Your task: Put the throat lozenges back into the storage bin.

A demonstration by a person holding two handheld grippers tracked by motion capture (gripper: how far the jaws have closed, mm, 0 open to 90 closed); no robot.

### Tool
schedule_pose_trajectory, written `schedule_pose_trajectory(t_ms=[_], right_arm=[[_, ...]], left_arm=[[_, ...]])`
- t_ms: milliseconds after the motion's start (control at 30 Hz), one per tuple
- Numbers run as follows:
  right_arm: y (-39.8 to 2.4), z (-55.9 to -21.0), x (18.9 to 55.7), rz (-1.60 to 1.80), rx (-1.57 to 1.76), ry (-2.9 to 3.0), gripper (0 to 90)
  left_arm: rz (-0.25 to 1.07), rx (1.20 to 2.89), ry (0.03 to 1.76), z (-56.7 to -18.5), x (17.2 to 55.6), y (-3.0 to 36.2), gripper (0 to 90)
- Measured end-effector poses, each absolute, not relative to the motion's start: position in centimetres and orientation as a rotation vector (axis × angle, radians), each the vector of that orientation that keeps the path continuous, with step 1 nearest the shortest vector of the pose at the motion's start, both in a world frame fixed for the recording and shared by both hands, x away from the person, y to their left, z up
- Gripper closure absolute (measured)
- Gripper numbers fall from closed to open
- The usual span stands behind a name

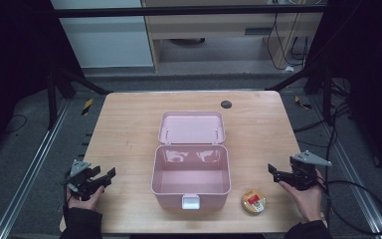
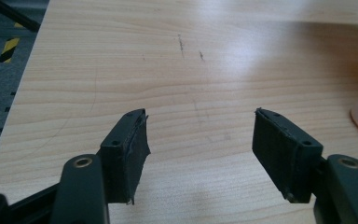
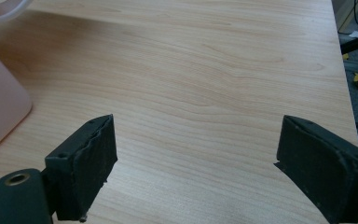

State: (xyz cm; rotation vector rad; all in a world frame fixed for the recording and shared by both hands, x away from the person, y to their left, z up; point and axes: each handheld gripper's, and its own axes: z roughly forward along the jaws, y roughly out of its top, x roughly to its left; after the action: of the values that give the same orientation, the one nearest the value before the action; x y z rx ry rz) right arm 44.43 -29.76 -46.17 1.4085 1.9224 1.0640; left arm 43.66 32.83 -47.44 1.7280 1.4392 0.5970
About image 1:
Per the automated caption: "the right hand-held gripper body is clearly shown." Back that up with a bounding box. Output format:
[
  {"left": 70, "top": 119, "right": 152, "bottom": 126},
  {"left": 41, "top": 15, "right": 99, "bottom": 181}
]
[{"left": 280, "top": 149, "right": 333, "bottom": 192}]

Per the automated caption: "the person's right hand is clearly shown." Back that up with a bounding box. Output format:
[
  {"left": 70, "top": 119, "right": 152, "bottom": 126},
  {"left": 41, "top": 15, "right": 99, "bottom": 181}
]
[{"left": 278, "top": 168, "right": 328, "bottom": 224}]

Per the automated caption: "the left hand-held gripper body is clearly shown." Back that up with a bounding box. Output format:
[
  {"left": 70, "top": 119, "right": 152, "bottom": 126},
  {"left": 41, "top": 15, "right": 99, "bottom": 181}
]
[{"left": 64, "top": 159, "right": 105, "bottom": 202}]

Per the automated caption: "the person's left hand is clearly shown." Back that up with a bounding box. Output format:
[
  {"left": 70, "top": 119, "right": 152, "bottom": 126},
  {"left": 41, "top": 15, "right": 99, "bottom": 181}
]
[{"left": 66, "top": 184, "right": 105, "bottom": 212}]

